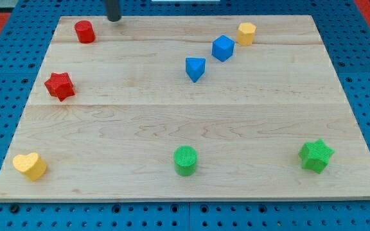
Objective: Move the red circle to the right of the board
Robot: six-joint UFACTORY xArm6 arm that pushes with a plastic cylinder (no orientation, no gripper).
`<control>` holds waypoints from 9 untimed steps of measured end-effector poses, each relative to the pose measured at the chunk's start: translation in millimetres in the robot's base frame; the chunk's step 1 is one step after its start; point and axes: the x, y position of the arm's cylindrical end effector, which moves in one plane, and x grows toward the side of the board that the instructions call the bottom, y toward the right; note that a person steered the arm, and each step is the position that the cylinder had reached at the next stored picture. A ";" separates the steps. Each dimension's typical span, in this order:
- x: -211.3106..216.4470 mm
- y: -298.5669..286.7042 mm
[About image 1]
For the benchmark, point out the red cylinder block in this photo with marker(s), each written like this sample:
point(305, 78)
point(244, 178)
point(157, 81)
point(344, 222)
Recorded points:
point(84, 32)

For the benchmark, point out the yellow hexagon block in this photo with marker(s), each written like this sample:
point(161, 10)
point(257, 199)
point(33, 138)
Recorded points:
point(246, 33)

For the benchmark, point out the blue cube block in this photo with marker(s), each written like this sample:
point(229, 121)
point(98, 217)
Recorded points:
point(222, 48)

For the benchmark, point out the red star block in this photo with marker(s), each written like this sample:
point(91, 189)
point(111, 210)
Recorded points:
point(59, 85)

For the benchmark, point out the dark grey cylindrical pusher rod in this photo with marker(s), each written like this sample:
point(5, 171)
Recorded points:
point(113, 10)

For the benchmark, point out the green cylinder block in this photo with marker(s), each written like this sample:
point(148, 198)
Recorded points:
point(185, 160)

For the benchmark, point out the yellow heart block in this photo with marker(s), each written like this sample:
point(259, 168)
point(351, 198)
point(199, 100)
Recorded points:
point(32, 166)

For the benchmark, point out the green star block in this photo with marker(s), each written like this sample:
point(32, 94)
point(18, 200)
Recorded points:
point(315, 155)

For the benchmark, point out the blue triangle block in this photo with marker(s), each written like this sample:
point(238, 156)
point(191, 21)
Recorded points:
point(195, 68)

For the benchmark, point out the wooden board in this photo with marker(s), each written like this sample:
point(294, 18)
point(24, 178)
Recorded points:
point(134, 105)

